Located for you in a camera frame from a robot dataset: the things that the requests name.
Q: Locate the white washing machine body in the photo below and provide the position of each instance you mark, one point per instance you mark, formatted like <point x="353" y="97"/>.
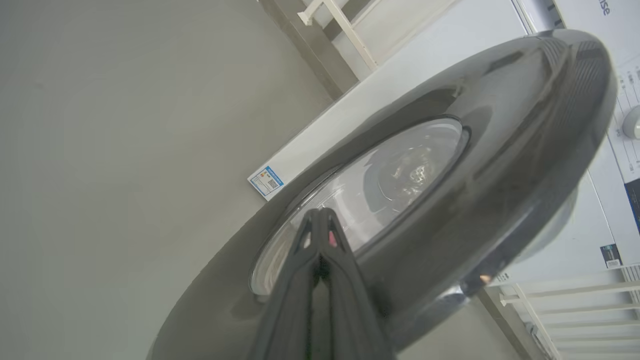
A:
<point x="450" y="50"/>

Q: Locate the dark washing machine door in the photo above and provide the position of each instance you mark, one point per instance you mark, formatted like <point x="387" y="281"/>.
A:
<point x="500" y="150"/>

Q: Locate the white railing fence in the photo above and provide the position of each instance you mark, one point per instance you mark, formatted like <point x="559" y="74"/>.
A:
<point x="575" y="289"/>
<point x="351" y="35"/>

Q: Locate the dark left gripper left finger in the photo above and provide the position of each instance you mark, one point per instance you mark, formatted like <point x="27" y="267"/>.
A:
<point x="290" y="310"/>

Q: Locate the blue energy label sticker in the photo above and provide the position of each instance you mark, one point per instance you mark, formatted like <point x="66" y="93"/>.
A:
<point x="265" y="181"/>

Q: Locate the grey floor curb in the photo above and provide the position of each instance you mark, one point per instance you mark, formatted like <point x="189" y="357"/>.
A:
<point x="310" y="45"/>
<point x="500" y="325"/>

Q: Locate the small dark panel sticker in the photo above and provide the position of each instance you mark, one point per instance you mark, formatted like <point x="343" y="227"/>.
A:
<point x="611" y="256"/>

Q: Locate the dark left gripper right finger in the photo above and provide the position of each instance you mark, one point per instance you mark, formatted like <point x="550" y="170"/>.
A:
<point x="355" y="310"/>

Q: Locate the white rounded plastic object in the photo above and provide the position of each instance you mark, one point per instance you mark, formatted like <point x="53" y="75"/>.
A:
<point x="633" y="122"/>

